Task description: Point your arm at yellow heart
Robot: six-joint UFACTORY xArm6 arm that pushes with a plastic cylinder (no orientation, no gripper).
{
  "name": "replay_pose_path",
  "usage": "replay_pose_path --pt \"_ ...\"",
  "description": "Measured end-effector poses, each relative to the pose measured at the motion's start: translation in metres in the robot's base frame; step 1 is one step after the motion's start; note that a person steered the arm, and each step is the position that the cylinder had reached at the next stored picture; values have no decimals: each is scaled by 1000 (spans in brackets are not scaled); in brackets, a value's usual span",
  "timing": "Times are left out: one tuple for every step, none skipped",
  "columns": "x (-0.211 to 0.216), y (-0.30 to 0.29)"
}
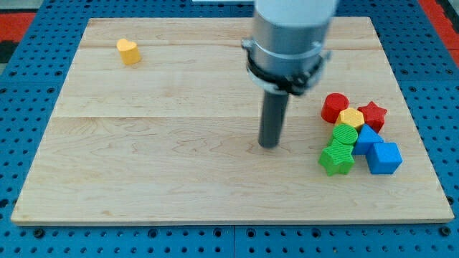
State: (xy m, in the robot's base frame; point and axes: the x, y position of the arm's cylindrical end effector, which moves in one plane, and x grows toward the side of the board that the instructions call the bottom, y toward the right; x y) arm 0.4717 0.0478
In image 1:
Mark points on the red cylinder block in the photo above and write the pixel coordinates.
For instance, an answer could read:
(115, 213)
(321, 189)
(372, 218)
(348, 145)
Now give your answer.
(333, 105)

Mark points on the yellow heart block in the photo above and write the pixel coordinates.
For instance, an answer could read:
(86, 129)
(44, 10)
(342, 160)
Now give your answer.
(128, 51)

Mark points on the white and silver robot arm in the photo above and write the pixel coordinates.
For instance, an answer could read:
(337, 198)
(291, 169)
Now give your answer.
(285, 54)

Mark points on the light wooden board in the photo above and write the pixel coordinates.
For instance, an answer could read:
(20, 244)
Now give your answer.
(172, 139)

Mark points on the dark grey cylindrical pointer tool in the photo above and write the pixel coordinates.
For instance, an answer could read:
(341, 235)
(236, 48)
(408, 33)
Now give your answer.
(274, 107)

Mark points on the red star block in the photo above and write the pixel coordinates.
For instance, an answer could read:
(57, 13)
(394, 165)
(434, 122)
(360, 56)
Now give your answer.
(374, 115)

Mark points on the yellow hexagon block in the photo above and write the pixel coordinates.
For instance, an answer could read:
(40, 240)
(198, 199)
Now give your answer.
(351, 117)

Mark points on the green cylinder block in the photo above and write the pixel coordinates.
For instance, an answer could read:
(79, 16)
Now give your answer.
(344, 134)

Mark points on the blue cube block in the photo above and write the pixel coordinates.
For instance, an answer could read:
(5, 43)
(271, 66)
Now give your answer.
(383, 158)

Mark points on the blue triangle block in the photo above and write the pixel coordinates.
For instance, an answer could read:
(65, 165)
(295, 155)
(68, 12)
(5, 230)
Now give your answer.
(366, 139)

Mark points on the green star block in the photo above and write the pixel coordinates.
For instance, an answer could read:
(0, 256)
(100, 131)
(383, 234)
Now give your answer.
(337, 158)

